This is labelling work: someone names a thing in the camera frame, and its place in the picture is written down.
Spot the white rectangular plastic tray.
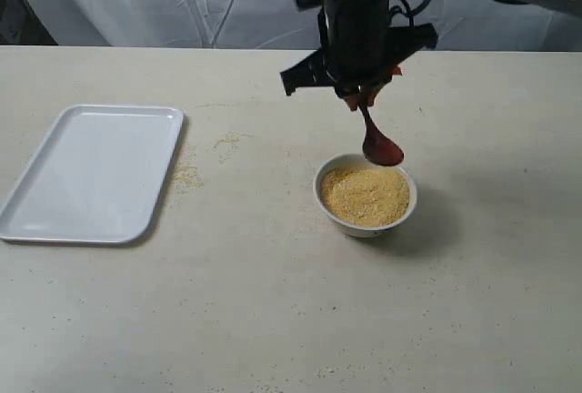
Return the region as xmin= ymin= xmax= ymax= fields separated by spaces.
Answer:
xmin=1 ymin=105 xmax=185 ymax=245

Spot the dark brown wooden spoon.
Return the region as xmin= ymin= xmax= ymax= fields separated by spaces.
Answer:
xmin=358 ymin=96 xmax=405 ymax=166

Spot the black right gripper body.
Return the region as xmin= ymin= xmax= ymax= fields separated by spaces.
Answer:
xmin=280 ymin=0 xmax=437 ymax=96

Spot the white ceramic bowl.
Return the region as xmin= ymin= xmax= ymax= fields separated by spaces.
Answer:
xmin=313 ymin=154 xmax=417 ymax=238

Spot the white backdrop curtain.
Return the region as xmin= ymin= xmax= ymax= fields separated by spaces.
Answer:
xmin=26 ymin=0 xmax=581 ymax=52

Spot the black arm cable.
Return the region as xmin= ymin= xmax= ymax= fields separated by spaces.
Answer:
xmin=386 ymin=0 xmax=433 ymax=30

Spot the yellow grain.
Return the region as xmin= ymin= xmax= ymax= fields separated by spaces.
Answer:
xmin=321 ymin=167 xmax=410 ymax=227

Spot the spilled yellow millet pile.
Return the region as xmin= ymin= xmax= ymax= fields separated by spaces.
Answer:
xmin=171 ymin=131 xmax=255 ymax=193

